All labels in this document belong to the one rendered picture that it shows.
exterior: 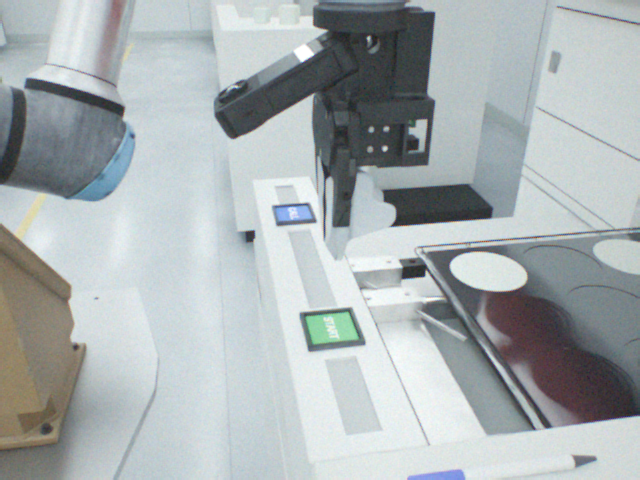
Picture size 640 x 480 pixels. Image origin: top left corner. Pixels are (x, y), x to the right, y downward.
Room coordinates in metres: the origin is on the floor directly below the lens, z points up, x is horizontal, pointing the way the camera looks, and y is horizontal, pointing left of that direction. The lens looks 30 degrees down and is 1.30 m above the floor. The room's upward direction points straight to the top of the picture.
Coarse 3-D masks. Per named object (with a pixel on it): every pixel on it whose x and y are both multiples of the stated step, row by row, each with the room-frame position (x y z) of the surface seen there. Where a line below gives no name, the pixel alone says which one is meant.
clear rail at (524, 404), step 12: (420, 252) 0.69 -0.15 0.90; (432, 264) 0.66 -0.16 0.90; (432, 276) 0.63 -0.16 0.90; (444, 288) 0.60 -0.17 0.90; (456, 300) 0.57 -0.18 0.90; (456, 312) 0.55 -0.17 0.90; (468, 324) 0.52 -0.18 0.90; (480, 336) 0.50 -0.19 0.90; (480, 348) 0.49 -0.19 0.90; (492, 348) 0.48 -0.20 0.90; (492, 360) 0.46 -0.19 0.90; (504, 372) 0.44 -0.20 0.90; (504, 384) 0.43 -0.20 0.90; (516, 396) 0.41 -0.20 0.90; (528, 408) 0.39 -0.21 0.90; (528, 420) 0.38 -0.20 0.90; (540, 420) 0.38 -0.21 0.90
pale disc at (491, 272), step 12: (480, 252) 0.70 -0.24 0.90; (456, 264) 0.66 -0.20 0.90; (468, 264) 0.66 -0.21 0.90; (480, 264) 0.66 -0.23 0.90; (492, 264) 0.66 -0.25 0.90; (504, 264) 0.66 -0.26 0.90; (516, 264) 0.66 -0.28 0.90; (456, 276) 0.63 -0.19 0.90; (468, 276) 0.63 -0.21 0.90; (480, 276) 0.63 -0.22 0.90; (492, 276) 0.63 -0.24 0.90; (504, 276) 0.63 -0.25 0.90; (516, 276) 0.63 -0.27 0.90; (492, 288) 0.60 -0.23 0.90; (504, 288) 0.60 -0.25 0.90; (516, 288) 0.60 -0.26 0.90
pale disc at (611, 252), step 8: (608, 240) 0.73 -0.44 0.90; (616, 240) 0.73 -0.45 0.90; (624, 240) 0.73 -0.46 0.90; (600, 248) 0.71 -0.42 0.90; (608, 248) 0.71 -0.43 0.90; (616, 248) 0.71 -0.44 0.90; (624, 248) 0.71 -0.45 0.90; (632, 248) 0.71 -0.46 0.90; (600, 256) 0.68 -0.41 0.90; (608, 256) 0.68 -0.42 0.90; (616, 256) 0.68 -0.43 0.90; (624, 256) 0.68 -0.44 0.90; (632, 256) 0.68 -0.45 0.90; (608, 264) 0.66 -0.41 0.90; (616, 264) 0.66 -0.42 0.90; (624, 264) 0.66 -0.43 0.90; (632, 264) 0.66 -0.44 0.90; (632, 272) 0.64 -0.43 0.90
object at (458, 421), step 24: (360, 288) 0.63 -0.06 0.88; (384, 288) 0.63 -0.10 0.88; (384, 336) 0.53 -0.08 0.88; (408, 336) 0.53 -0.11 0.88; (408, 360) 0.48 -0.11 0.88; (432, 360) 0.48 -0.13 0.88; (408, 384) 0.45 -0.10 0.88; (432, 384) 0.45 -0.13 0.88; (456, 384) 0.45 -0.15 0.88; (432, 408) 0.41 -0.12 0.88; (456, 408) 0.41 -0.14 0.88; (432, 432) 0.38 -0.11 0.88; (456, 432) 0.38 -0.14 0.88; (480, 432) 0.38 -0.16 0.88
